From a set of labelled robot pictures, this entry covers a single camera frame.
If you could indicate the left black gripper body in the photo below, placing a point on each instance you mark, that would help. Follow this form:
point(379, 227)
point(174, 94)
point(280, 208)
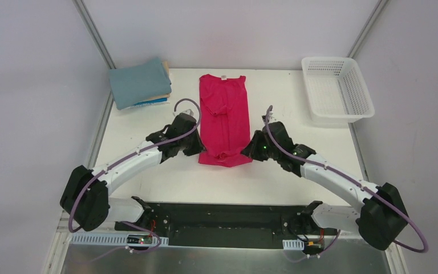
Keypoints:
point(193, 143)

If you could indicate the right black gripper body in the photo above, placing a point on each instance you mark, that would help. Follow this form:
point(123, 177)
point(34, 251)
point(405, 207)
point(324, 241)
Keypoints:
point(254, 145)

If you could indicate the red t shirt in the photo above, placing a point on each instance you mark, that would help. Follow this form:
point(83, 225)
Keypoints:
point(225, 123)

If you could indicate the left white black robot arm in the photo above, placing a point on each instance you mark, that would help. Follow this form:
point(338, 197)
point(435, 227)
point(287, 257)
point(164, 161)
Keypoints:
point(87, 195)

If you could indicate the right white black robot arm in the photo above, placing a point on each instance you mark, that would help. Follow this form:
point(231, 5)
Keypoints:
point(377, 213)

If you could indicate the folded blue white t shirt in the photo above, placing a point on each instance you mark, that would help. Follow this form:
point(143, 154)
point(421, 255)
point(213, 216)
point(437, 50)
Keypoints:
point(150, 102)

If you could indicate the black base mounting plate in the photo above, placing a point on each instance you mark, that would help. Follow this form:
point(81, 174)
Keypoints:
point(223, 226)

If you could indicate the folded beige t shirt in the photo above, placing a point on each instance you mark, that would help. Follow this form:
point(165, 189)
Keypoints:
point(166, 68)

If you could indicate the folded teal t shirt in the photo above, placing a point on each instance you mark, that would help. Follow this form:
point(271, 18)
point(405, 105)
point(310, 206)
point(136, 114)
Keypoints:
point(135, 84)

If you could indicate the white plastic basket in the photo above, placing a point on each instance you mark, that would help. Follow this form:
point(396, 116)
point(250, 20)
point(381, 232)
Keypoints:
point(336, 90)

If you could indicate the right white cable duct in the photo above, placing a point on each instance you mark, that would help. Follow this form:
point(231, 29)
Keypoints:
point(295, 245)

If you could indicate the white cable duct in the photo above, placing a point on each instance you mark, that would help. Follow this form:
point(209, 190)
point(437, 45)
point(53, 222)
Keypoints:
point(118, 239)
point(295, 245)

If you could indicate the left white cable duct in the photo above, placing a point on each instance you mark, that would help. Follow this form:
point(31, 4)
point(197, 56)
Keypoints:
point(118, 239)

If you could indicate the aluminium frame rail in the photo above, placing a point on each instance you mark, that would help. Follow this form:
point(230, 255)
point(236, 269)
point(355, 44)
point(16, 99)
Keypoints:
point(109, 227)

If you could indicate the right aluminium corner post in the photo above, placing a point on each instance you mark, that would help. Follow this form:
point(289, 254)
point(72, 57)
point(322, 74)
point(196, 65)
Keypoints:
point(367, 27)

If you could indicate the aluminium corner post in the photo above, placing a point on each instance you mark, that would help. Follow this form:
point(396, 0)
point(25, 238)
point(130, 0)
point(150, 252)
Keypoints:
point(367, 27)
point(94, 32)

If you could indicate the left aluminium corner post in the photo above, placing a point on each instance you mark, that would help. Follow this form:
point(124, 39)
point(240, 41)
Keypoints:
point(94, 32)

